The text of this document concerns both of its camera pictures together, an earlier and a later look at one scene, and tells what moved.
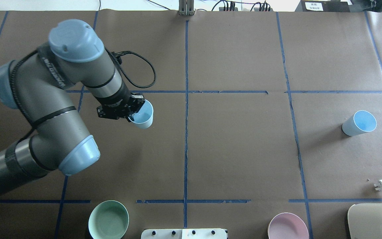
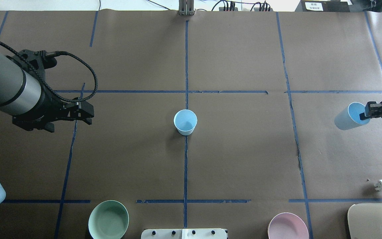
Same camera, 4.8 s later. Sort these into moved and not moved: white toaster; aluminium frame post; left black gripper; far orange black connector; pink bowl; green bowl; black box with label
Moved: left black gripper
Not moved: far orange black connector; white toaster; black box with label; green bowl; aluminium frame post; pink bowl
